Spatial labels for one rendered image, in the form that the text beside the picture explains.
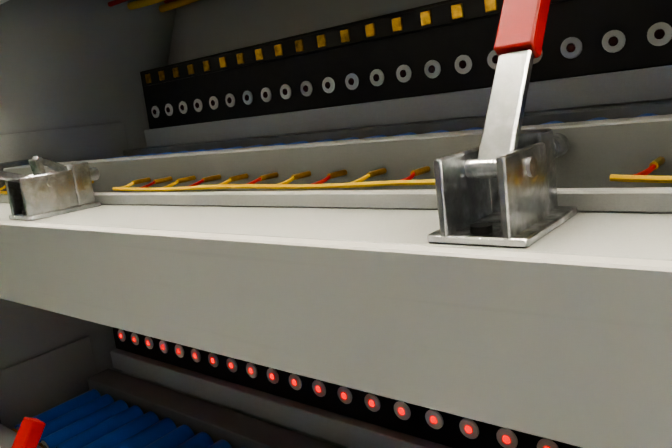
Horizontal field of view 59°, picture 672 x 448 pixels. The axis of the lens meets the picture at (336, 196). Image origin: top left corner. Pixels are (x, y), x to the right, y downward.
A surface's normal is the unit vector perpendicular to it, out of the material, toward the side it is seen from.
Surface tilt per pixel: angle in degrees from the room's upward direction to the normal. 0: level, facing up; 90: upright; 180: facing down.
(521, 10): 76
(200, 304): 111
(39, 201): 90
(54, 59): 90
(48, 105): 90
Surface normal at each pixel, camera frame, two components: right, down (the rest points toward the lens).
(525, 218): 0.77, 0.00
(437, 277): -0.62, 0.19
